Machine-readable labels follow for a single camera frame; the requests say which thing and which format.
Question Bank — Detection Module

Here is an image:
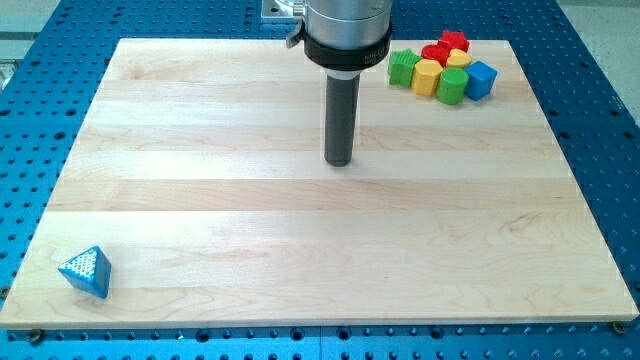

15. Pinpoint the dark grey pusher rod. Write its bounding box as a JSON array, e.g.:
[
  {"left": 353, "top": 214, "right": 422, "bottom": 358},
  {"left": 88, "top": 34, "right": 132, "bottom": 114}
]
[{"left": 324, "top": 70, "right": 360, "bottom": 167}]

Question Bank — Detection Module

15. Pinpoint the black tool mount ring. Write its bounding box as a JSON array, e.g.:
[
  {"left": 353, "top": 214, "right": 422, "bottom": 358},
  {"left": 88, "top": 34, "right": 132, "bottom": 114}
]
[{"left": 302, "top": 24, "right": 392, "bottom": 71}]

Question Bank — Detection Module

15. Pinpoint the blue triangle block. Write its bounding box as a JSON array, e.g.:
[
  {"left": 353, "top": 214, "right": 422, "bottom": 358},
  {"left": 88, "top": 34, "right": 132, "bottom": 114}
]
[{"left": 58, "top": 246, "right": 112, "bottom": 299}]

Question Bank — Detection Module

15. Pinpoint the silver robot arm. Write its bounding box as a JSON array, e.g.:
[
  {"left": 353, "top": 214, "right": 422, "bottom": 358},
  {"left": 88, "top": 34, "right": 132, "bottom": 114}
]
[{"left": 286, "top": 0, "right": 393, "bottom": 167}]

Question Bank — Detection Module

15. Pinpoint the wooden board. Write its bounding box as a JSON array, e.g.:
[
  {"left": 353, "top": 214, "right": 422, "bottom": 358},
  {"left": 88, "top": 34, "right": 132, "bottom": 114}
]
[{"left": 1, "top": 39, "right": 638, "bottom": 329}]

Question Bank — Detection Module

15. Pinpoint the green star block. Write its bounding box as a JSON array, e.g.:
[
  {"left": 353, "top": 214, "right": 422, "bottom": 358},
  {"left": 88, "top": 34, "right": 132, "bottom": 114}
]
[{"left": 387, "top": 49, "right": 421, "bottom": 88}]

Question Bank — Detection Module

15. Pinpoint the yellow hexagon block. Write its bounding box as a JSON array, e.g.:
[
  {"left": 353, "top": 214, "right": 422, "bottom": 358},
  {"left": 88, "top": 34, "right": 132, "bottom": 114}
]
[{"left": 411, "top": 59, "right": 443, "bottom": 96}]

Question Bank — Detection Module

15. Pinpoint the red round block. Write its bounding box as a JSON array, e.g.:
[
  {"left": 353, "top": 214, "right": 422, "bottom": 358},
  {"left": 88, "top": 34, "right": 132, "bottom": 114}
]
[{"left": 421, "top": 44, "right": 450, "bottom": 67}]

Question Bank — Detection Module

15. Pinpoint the green cylinder block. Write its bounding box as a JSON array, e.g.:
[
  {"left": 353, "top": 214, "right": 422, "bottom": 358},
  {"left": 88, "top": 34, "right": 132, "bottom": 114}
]
[{"left": 436, "top": 68, "right": 469, "bottom": 105}]

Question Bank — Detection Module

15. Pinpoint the red star block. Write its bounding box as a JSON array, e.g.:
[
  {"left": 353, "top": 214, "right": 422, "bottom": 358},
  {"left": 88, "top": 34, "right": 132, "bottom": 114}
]
[{"left": 437, "top": 30, "right": 470, "bottom": 52}]

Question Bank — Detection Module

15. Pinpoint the yellow heart block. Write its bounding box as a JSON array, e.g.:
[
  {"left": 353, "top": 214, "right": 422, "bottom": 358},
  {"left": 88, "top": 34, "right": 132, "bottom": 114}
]
[{"left": 446, "top": 49, "right": 472, "bottom": 69}]

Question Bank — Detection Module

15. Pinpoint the blue cube block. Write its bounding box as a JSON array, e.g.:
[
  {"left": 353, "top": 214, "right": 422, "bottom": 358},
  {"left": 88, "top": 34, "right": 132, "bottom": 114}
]
[{"left": 464, "top": 61, "right": 498, "bottom": 101}]

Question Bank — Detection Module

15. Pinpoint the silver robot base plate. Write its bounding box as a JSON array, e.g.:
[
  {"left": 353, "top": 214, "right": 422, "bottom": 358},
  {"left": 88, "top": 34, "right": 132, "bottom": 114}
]
[{"left": 261, "top": 0, "right": 306, "bottom": 19}]

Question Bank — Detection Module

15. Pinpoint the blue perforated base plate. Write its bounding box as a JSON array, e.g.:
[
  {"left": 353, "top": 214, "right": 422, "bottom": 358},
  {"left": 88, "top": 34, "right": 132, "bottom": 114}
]
[{"left": 1, "top": 0, "right": 639, "bottom": 359}]

